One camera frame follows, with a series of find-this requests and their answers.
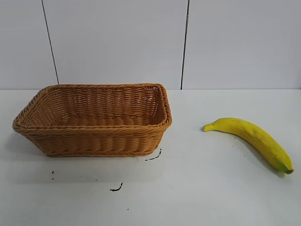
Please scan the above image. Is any yellow banana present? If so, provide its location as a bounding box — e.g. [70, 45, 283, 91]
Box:
[203, 117, 294, 175]

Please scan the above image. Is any brown woven wicker basket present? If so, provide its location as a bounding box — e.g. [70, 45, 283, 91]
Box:
[12, 82, 173, 158]

